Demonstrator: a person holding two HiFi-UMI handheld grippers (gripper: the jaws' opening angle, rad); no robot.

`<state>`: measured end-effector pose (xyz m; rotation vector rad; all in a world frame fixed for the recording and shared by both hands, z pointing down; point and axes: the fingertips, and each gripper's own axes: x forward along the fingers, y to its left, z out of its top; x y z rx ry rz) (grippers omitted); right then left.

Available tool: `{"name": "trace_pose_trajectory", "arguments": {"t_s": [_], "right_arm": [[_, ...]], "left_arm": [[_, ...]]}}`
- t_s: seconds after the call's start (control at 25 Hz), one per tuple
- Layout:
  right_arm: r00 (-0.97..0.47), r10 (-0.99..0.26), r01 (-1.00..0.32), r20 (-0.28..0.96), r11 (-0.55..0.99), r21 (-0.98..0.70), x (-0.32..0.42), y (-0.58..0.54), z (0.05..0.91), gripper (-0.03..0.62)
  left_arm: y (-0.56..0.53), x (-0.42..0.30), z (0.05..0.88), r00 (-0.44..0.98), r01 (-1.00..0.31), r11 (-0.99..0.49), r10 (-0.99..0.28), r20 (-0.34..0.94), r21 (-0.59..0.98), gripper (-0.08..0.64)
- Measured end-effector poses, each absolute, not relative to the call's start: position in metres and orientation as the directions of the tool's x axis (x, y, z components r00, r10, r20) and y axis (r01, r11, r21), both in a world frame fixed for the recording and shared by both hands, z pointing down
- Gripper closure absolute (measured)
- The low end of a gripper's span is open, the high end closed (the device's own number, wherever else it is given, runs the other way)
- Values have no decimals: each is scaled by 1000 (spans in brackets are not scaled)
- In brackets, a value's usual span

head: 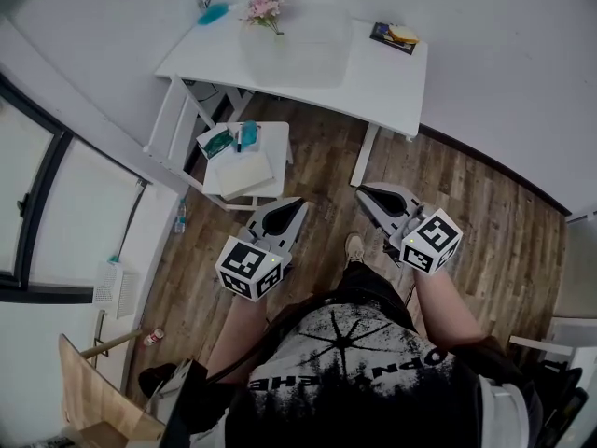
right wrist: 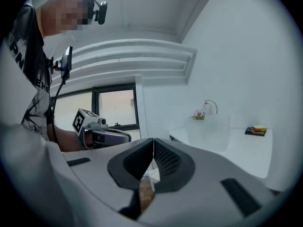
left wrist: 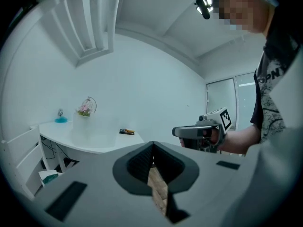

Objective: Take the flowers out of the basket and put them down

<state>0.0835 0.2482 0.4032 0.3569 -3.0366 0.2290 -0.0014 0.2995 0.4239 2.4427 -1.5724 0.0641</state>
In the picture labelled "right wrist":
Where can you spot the person's head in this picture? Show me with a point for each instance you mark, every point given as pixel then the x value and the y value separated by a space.
pixel 61 13

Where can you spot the white bathtub-shaped basin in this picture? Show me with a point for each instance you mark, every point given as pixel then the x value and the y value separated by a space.
pixel 208 133

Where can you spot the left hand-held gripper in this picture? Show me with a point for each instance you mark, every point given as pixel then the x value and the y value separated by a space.
pixel 86 120

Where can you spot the black head camera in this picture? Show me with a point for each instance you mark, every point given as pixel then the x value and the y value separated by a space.
pixel 102 12

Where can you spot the person's black printed t-shirt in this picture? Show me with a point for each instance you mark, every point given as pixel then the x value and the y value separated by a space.
pixel 28 63

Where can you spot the person's left forearm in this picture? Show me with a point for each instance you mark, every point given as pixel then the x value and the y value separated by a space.
pixel 68 139

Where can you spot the pink flowers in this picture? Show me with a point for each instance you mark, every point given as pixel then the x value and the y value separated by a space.
pixel 197 115

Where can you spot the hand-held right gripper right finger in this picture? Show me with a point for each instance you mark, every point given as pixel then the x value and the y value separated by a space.
pixel 201 193

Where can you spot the black phone mount clamp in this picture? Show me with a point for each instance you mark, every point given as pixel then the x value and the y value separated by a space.
pixel 51 64

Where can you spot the black chest-mounted phone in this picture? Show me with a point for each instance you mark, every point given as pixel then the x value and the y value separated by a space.
pixel 67 61

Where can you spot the black framed window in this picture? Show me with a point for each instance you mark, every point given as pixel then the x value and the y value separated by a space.
pixel 94 96

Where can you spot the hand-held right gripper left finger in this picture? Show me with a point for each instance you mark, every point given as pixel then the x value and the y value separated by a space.
pixel 94 169

